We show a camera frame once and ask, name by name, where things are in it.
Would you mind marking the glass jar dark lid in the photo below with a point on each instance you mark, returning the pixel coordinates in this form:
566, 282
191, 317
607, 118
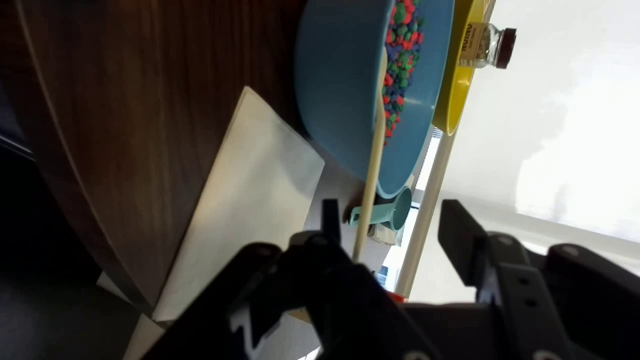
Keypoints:
490, 44

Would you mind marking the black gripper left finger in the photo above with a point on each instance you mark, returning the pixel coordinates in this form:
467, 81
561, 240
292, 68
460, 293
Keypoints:
332, 293

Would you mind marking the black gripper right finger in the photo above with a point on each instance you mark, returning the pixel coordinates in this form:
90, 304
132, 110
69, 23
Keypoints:
527, 301

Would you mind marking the yellow bowl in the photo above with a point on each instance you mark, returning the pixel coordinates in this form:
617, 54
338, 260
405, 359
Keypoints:
458, 86

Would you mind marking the teal plastic scoop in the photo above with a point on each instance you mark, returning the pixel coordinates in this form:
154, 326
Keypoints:
394, 211

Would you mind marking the white paper napkin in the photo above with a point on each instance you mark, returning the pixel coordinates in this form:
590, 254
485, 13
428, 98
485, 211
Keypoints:
246, 201

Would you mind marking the blue bowl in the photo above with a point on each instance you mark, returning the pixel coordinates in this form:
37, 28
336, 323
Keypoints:
341, 86

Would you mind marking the colourful candy beads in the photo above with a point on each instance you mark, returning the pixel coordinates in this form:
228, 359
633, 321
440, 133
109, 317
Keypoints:
402, 61

